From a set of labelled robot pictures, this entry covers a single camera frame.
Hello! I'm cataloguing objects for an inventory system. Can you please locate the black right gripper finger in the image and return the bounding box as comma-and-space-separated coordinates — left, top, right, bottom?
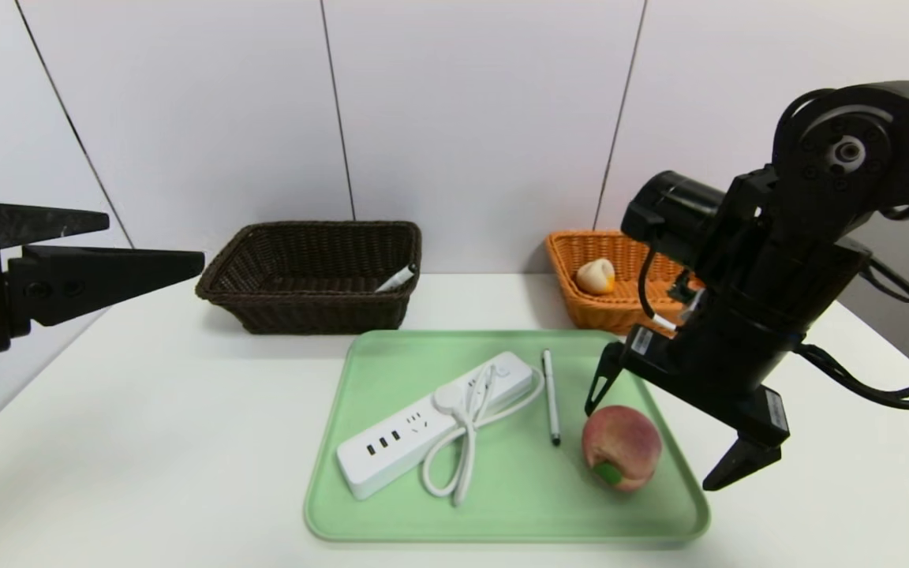
584, 342, 627, 417
702, 433, 782, 491

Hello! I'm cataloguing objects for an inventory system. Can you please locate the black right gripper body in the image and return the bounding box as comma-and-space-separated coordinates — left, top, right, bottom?
619, 301, 804, 448

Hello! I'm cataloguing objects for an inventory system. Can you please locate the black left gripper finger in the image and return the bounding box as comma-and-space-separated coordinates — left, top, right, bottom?
6, 244, 206, 338
0, 200, 110, 250

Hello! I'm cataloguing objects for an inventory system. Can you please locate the pink toy peach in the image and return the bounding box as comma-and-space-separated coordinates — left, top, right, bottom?
582, 405, 663, 493

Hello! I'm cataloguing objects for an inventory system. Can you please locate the yellow and white toy bun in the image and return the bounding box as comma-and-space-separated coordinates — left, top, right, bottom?
575, 258, 617, 296

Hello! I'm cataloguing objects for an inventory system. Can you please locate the thick white marker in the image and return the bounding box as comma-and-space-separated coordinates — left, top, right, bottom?
374, 263, 417, 294

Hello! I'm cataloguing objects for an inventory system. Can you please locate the white power strip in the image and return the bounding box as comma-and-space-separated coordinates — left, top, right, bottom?
336, 352, 534, 501

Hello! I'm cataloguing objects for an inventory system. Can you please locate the orange wicker basket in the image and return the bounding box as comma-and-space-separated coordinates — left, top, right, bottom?
545, 230, 708, 336

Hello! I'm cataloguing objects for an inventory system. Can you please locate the dark brown wicker basket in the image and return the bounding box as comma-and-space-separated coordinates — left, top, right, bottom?
195, 220, 423, 335

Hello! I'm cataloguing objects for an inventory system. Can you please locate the slim white stylus pen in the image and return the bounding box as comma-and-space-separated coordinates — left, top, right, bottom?
541, 349, 562, 447

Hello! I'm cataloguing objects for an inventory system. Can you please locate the light green plastic tray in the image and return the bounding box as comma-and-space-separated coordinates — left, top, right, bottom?
304, 329, 710, 544

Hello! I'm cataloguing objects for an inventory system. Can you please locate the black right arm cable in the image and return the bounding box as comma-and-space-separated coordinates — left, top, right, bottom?
795, 256, 909, 411

